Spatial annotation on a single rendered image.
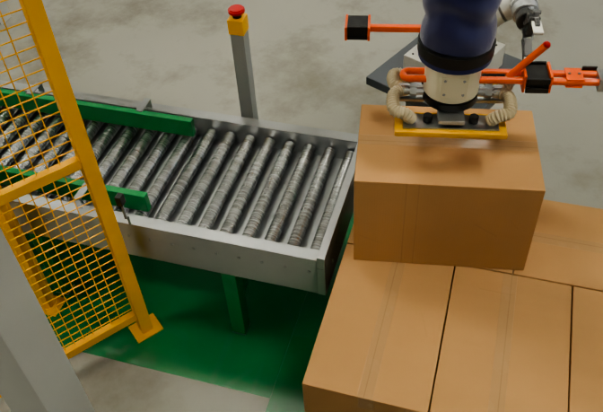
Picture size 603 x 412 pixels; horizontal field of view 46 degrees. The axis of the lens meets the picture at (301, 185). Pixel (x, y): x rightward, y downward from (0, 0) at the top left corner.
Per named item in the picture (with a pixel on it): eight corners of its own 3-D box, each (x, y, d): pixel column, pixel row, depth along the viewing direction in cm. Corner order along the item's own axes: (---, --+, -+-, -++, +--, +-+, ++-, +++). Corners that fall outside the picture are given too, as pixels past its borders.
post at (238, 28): (250, 191, 362) (226, 20, 292) (254, 182, 367) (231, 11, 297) (263, 194, 361) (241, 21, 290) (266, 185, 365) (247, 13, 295)
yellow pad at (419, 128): (394, 136, 219) (395, 124, 216) (394, 116, 227) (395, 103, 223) (507, 140, 216) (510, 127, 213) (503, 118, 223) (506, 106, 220)
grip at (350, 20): (345, 40, 239) (344, 28, 236) (345, 26, 245) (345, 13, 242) (370, 41, 238) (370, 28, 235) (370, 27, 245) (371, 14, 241)
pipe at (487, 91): (394, 123, 218) (395, 109, 214) (395, 74, 236) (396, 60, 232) (508, 127, 215) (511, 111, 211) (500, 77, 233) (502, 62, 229)
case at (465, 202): (353, 259, 258) (353, 180, 230) (360, 182, 286) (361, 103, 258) (523, 270, 251) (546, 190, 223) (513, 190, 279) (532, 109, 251)
